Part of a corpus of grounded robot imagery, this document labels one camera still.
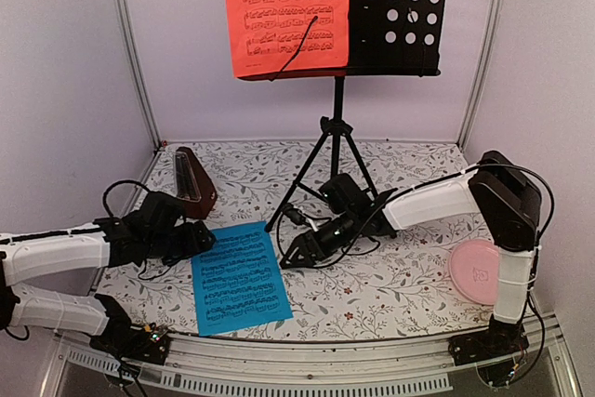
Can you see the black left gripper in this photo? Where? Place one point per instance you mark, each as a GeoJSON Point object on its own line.
{"type": "Point", "coordinates": [196, 241]}

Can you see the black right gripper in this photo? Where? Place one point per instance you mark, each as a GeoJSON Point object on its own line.
{"type": "Point", "coordinates": [302, 241]}

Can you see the brown wooden metronome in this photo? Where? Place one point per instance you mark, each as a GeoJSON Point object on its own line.
{"type": "Point", "coordinates": [195, 188]}

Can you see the blue sheet music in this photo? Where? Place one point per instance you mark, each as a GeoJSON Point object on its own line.
{"type": "Point", "coordinates": [237, 284]}

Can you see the red sheet music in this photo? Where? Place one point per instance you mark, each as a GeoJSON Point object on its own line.
{"type": "Point", "coordinates": [277, 36]}

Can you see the black music stand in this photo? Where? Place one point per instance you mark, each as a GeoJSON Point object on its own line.
{"type": "Point", "coordinates": [387, 38]}

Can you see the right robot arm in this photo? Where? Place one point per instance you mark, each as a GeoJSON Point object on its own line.
{"type": "Point", "coordinates": [509, 197]}

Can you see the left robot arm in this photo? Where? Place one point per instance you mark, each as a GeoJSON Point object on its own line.
{"type": "Point", "coordinates": [159, 229]}

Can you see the pink plastic plate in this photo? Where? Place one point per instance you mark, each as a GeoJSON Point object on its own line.
{"type": "Point", "coordinates": [473, 267]}

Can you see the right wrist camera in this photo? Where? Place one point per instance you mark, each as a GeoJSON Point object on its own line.
{"type": "Point", "coordinates": [300, 218]}

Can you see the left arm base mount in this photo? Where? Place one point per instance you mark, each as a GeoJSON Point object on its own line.
{"type": "Point", "coordinates": [123, 341]}

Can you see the front aluminium rail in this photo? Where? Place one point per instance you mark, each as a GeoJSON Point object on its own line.
{"type": "Point", "coordinates": [400, 366]}

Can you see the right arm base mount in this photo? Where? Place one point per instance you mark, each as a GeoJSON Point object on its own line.
{"type": "Point", "coordinates": [504, 345]}

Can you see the left aluminium frame post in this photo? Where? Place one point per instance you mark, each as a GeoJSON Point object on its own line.
{"type": "Point", "coordinates": [133, 60]}

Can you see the aluminium frame post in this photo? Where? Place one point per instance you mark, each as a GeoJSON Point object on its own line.
{"type": "Point", "coordinates": [133, 60]}
{"type": "Point", "coordinates": [480, 76]}

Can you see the right aluminium frame post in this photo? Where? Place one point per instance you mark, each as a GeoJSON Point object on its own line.
{"type": "Point", "coordinates": [480, 76]}

